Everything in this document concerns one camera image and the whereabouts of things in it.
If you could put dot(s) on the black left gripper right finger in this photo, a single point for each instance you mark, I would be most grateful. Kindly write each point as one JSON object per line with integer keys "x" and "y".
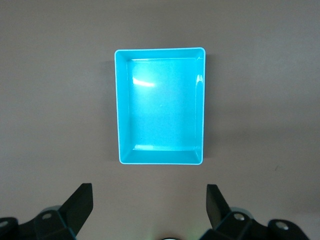
{"x": 217, "y": 207}

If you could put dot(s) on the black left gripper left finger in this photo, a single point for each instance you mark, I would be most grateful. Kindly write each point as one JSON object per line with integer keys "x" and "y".
{"x": 75, "y": 207}

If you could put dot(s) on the blue plastic box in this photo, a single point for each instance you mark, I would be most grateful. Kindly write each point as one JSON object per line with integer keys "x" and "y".
{"x": 160, "y": 105}

